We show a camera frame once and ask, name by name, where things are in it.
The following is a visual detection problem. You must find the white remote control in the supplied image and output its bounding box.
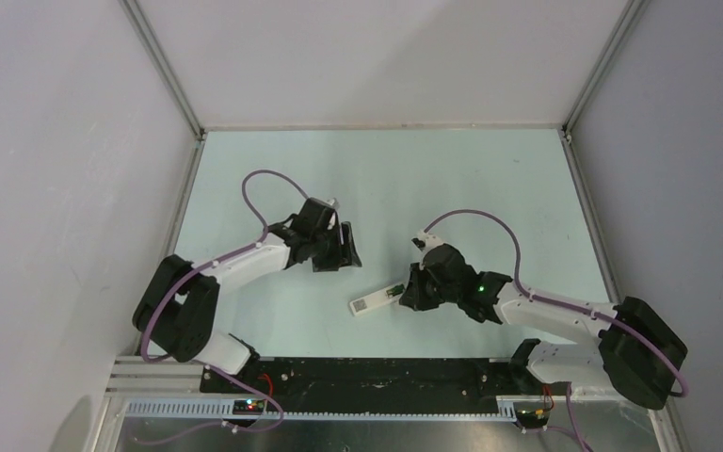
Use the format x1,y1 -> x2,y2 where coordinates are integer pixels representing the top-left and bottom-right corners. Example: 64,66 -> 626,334
348,283 -> 406,316

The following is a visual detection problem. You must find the green AA battery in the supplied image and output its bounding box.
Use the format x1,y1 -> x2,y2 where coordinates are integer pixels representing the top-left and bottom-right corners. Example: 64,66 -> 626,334
386,284 -> 405,298

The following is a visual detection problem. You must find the left electronics board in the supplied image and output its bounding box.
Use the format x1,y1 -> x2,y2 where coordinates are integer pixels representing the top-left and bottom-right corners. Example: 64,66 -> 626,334
232,398 -> 266,416

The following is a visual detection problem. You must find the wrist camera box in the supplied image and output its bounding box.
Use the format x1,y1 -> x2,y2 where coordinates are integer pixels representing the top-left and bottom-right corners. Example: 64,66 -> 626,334
326,198 -> 339,216
411,230 -> 444,253

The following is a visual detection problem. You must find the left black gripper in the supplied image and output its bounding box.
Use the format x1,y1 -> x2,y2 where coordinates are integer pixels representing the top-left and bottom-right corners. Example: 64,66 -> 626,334
310,221 -> 361,273

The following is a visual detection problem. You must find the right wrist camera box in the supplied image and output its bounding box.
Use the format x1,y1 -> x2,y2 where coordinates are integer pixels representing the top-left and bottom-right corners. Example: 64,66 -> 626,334
411,230 -> 444,253

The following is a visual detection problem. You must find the right electronics board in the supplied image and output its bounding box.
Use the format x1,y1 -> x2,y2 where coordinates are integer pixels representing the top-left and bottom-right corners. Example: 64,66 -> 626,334
516,409 -> 552,429

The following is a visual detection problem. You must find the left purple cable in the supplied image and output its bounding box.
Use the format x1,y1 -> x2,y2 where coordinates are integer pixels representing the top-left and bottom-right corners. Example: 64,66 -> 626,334
127,169 -> 313,447

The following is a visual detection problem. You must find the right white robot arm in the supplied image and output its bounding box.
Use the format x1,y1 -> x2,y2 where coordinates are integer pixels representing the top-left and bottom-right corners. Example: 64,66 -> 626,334
399,244 -> 688,410

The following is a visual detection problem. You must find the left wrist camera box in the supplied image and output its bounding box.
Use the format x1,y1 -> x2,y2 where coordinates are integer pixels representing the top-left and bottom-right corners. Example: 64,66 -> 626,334
326,198 -> 339,216

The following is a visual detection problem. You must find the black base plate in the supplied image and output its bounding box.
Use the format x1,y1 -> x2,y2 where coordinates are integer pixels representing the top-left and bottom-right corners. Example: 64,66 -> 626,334
199,356 -> 534,417

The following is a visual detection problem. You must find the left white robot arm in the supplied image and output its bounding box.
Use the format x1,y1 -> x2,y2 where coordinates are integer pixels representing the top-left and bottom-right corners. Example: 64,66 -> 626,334
132,198 -> 362,393

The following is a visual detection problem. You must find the aluminium frame rail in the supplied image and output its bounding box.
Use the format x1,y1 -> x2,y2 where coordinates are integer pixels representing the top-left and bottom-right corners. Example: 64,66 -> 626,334
102,355 -> 690,452

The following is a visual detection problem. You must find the electronics board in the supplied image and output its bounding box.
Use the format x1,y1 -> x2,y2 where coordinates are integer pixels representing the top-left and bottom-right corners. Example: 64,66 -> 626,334
232,398 -> 266,416
516,409 -> 552,429

